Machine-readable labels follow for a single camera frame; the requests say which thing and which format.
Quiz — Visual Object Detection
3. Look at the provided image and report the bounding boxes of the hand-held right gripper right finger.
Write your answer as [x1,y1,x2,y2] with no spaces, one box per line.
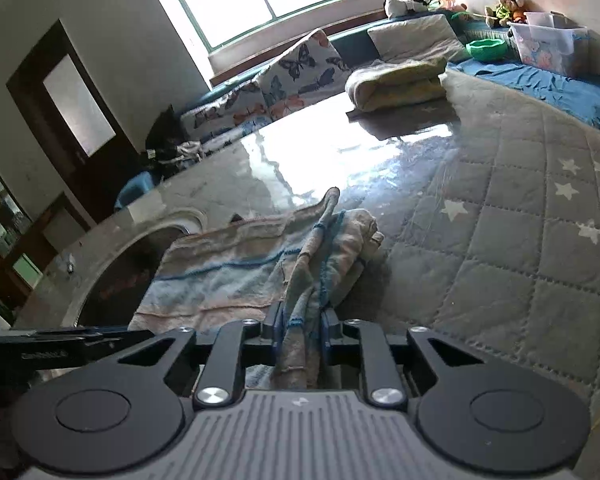
[320,307,482,409]

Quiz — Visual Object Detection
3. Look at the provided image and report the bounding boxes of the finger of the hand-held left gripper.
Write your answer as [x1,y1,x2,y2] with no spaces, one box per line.
[34,327,154,357]

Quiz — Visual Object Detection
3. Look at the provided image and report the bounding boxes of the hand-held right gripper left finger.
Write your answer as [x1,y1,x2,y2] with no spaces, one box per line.
[116,301,286,410]

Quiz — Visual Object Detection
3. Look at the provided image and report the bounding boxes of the blue striped sweater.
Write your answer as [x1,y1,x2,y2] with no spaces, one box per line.
[132,187,386,392]

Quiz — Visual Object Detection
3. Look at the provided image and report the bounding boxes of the black and white clothes pile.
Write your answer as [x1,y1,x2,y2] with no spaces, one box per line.
[147,140,204,166]

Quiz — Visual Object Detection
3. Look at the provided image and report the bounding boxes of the wooden glass cabinet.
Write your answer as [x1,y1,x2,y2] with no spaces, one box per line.
[0,144,47,312]

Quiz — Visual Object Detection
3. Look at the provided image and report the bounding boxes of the grey quilted star table cover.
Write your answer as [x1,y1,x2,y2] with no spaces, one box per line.
[14,70,600,480]

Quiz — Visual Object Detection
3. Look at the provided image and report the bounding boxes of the black bag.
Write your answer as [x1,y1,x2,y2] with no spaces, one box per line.
[144,104,191,161]

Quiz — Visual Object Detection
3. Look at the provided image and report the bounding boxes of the long butterfly print cushion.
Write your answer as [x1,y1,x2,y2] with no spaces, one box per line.
[179,82,274,144]

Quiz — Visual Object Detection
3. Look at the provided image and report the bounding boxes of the dark wooden door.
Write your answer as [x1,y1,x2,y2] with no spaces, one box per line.
[7,19,154,222]

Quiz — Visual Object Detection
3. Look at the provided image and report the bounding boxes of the folded yellowish cloth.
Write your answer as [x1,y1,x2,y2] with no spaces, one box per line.
[344,55,449,114]

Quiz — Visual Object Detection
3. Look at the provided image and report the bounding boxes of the square butterfly print cushion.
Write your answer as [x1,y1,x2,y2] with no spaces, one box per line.
[256,28,352,111]

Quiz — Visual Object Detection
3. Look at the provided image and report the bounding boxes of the white pillow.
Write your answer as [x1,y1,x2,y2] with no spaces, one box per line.
[367,12,474,64]

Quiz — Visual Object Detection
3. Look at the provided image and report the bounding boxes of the green bowl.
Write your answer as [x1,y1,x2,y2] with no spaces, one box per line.
[465,38,509,63]

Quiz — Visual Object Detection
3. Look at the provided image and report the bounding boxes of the blue corner sofa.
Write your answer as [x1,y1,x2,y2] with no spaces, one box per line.
[114,5,600,212]

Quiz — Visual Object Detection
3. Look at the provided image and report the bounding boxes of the white and black plush toy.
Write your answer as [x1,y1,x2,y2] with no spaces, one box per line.
[383,0,431,19]

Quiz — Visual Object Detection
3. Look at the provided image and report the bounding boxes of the pink plush toy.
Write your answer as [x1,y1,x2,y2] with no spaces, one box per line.
[427,0,469,14]

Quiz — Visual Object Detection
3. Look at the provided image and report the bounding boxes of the clear plastic storage box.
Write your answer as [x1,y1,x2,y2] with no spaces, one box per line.
[507,11,589,77]

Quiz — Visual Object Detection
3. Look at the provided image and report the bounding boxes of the green plush toy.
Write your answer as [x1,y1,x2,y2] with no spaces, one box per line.
[485,0,514,29]

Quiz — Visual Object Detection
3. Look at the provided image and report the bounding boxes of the round cooker ring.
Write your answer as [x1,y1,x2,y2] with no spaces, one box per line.
[69,209,209,332]

